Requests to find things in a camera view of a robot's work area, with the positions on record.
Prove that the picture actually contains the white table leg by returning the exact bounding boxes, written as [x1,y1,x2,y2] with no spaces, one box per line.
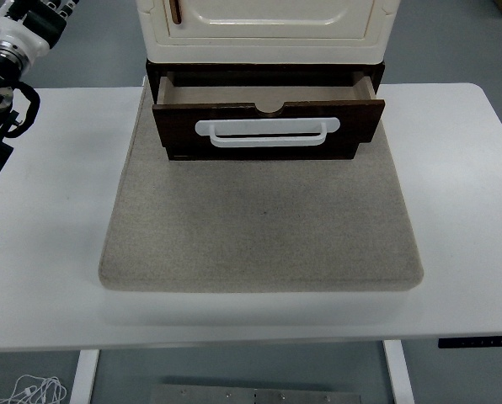
[382,339,416,404]
[68,348,101,404]

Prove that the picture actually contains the white drawer handle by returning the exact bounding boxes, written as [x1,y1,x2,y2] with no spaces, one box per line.
[194,117,341,149]

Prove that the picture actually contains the white cable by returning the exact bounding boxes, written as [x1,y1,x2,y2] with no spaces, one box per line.
[0,374,68,404]

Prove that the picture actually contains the beige felt mat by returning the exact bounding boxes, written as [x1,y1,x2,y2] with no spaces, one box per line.
[98,83,425,295]

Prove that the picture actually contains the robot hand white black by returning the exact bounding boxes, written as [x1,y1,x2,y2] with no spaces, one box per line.
[0,0,80,61]

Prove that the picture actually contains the dark brown wooden drawer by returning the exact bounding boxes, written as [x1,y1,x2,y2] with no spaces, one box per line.
[152,70,386,154]

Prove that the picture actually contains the black table control panel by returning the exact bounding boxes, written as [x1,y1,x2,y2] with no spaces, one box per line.
[437,334,502,349]

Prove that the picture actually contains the grey metal plate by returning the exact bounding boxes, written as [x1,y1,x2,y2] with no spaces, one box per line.
[152,382,364,404]

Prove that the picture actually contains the cream cabinet door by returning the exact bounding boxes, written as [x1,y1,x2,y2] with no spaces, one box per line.
[163,0,375,41]

